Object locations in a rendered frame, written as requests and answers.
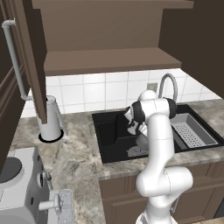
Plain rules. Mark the brown wall cabinet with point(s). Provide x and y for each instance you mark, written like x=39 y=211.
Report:
x=198 y=43

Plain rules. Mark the brown cabinet door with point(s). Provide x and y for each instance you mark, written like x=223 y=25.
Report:
x=32 y=43

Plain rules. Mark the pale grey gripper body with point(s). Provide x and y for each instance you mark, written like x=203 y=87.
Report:
x=142 y=140

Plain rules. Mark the brown open shelf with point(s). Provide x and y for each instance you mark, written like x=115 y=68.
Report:
x=110 y=61

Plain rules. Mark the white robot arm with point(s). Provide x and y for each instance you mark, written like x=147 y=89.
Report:
x=159 y=137

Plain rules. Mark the grey curved tap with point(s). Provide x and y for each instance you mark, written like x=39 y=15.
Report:
x=174 y=81

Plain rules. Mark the brown base cabinet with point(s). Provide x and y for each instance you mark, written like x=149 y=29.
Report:
x=122 y=201

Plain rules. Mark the grey wall socket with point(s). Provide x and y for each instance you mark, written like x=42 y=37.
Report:
x=152 y=87

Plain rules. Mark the grey drainer tray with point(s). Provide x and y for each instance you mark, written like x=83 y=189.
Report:
x=191 y=131

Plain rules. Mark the black sink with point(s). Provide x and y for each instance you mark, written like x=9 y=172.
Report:
x=112 y=137

